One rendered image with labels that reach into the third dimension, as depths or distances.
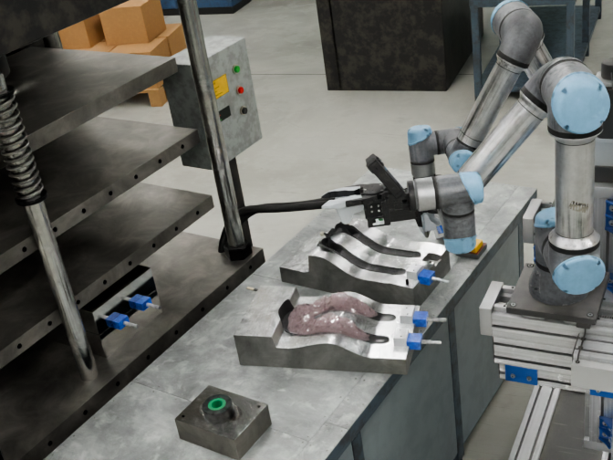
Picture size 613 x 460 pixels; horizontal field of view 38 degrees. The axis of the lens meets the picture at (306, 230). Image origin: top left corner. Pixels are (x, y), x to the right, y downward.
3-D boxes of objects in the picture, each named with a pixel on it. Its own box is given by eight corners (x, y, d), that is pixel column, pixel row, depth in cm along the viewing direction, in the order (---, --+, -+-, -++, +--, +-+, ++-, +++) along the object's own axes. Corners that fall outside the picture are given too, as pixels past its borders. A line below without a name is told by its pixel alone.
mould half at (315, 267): (451, 269, 289) (448, 234, 282) (415, 312, 270) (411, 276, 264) (321, 244, 315) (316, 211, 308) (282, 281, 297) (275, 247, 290)
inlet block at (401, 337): (442, 344, 250) (441, 329, 247) (441, 355, 246) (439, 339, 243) (398, 342, 254) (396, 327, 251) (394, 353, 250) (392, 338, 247)
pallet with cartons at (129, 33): (196, 70, 768) (179, -15, 732) (161, 107, 700) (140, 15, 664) (74, 78, 801) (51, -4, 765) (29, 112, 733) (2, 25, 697)
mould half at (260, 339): (421, 320, 266) (419, 289, 261) (407, 375, 245) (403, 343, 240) (265, 313, 281) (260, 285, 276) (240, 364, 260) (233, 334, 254)
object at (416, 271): (452, 285, 269) (451, 270, 267) (446, 293, 266) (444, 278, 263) (414, 277, 276) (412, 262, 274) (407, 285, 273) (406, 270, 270)
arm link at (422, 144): (435, 128, 265) (407, 132, 265) (439, 162, 269) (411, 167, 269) (431, 121, 272) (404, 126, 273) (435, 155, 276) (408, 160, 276)
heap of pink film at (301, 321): (379, 309, 264) (377, 287, 260) (368, 345, 250) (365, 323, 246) (297, 306, 272) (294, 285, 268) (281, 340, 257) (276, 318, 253)
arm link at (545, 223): (576, 242, 230) (576, 196, 223) (590, 269, 218) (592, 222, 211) (529, 247, 230) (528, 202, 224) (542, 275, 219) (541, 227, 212)
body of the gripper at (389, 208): (365, 228, 200) (418, 222, 199) (360, 193, 197) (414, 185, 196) (363, 216, 207) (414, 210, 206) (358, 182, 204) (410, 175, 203)
